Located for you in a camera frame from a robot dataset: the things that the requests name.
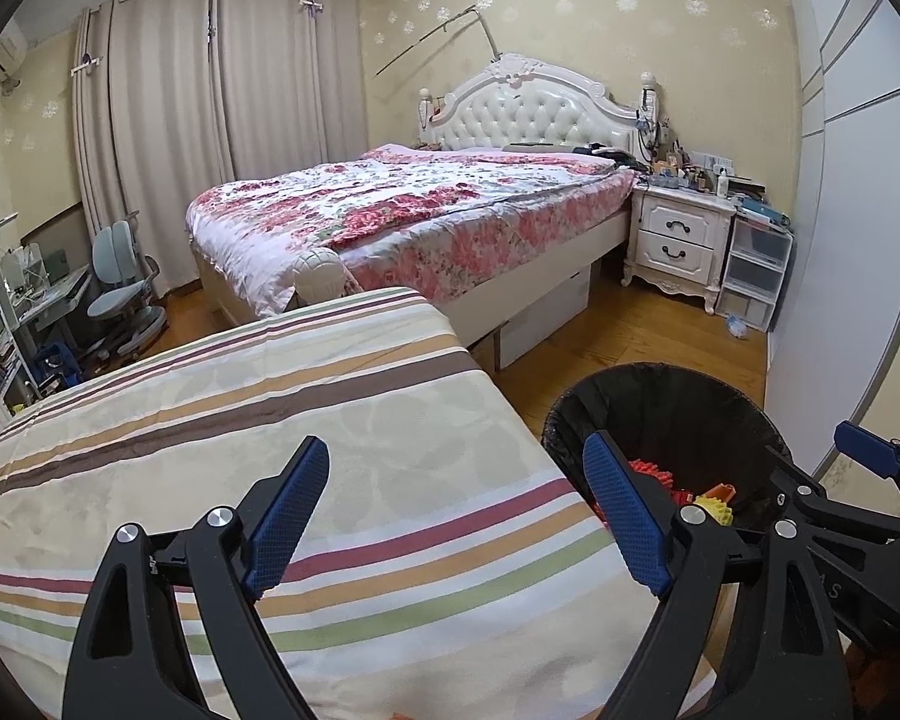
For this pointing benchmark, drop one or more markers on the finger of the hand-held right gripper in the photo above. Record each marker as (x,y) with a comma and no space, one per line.
(855,514)
(866,448)

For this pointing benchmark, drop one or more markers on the light blue desk chair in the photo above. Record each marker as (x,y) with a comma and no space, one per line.
(112,247)

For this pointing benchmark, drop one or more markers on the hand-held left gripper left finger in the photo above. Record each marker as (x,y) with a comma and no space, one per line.
(285,517)

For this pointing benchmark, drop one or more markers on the black lined trash bin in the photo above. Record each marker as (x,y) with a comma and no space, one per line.
(675,412)

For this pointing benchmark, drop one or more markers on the white storage box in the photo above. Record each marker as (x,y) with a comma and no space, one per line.
(547,315)

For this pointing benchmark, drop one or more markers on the white nightstand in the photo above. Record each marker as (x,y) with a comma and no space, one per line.
(675,232)

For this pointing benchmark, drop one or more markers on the cream round padded object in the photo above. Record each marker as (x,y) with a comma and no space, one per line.
(319,274)

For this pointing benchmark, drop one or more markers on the white air conditioner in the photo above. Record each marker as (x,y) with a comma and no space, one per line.
(7,52)

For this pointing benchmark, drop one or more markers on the crumpled plastic wrapper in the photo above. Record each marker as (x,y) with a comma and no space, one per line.
(736,326)

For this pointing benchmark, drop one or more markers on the beige curtain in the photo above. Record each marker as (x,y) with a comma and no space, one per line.
(285,75)
(150,150)

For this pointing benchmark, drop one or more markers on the white sliding wardrobe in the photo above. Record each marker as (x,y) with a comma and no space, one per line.
(855,202)

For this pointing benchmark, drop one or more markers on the yellow foam net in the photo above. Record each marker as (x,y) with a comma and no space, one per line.
(716,510)

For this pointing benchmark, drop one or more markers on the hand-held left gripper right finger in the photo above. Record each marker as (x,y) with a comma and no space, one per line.
(626,517)

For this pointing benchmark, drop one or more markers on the grey study desk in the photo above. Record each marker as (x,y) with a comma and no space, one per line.
(52,296)

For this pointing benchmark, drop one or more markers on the striped cloth covered table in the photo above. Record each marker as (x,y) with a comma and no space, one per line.
(270,405)

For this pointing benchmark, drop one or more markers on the pink floral quilt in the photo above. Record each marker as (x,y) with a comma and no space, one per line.
(420,195)

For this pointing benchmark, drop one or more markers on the orange foam net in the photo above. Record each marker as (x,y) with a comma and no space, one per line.
(649,472)

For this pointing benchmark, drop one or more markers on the stack of books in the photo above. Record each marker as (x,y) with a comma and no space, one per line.
(765,210)

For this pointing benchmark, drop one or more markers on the pile of small household items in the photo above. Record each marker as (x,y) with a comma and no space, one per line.
(682,172)

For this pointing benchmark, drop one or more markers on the clear plastic drawer unit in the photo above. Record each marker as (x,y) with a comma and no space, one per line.
(754,270)

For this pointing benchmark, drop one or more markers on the blue plastic crate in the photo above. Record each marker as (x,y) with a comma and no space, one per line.
(54,366)

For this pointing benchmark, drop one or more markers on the white upholstered bed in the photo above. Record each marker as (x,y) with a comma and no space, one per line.
(540,105)

